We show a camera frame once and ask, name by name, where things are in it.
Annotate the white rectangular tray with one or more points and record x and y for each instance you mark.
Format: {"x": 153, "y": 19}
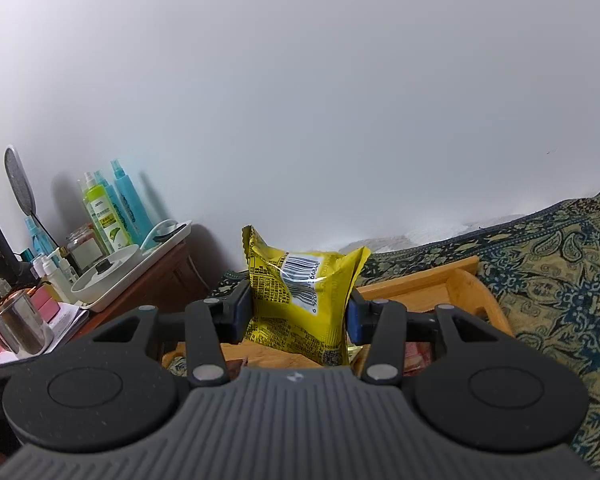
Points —
{"x": 130, "y": 285}

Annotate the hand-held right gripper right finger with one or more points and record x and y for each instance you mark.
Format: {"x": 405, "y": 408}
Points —
{"x": 355, "y": 317}

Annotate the glass jar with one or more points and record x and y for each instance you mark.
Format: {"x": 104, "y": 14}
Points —
{"x": 85, "y": 250}

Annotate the stack of papers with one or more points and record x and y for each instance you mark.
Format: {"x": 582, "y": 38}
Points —
{"x": 67, "y": 322}

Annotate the teal bottle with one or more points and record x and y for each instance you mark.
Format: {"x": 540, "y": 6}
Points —
{"x": 127, "y": 205}

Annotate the brown snack packet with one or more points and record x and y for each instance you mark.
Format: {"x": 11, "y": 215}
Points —
{"x": 236, "y": 367}

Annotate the small blue spray bottle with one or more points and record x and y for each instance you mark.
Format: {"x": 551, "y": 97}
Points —
{"x": 40, "y": 240}

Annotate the yellow-green lotion bottle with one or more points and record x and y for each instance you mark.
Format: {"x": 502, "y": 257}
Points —
{"x": 105, "y": 220}

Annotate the carved wooden cabinet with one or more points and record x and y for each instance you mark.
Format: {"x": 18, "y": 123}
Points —
{"x": 155, "y": 280}

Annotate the white pump bottle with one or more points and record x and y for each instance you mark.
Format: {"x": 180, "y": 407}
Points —
{"x": 44, "y": 272}
{"x": 64, "y": 266}

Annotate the steel pot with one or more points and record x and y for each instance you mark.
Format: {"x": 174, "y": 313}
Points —
{"x": 20, "y": 325}

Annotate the red gold-striped snack packet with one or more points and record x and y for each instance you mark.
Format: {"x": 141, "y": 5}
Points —
{"x": 415, "y": 355}

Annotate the blue and tan paisley blanket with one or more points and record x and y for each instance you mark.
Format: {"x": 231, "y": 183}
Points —
{"x": 555, "y": 285}

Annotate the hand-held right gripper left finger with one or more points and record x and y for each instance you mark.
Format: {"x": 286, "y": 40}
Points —
{"x": 240, "y": 310}

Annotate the pink box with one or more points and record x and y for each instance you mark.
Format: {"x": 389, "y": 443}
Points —
{"x": 47, "y": 307}

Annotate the mesh strainer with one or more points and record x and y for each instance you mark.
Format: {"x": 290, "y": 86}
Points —
{"x": 17, "y": 175}

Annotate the yellow snack packet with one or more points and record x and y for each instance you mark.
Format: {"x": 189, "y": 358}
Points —
{"x": 305, "y": 310}

